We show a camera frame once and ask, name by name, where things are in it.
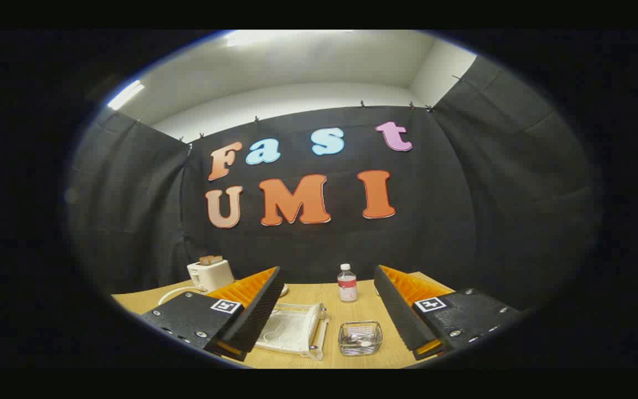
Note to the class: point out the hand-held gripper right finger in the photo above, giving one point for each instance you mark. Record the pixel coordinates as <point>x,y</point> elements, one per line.
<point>399,316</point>

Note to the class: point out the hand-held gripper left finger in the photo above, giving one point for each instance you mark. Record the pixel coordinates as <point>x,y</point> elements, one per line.
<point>258,316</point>

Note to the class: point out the clear bottle with red label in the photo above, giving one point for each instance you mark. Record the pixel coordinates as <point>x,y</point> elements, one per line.
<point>347,288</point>

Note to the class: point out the white toaster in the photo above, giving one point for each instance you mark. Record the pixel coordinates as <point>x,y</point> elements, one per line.
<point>214,274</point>

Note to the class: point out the brown toast slices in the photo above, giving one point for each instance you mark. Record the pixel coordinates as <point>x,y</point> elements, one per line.
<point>211,260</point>

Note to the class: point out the black backdrop cloth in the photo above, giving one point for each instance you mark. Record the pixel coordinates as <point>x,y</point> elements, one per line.
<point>463,221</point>

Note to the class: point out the ceiling light strip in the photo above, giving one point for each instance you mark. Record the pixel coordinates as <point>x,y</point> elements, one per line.
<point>125,95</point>

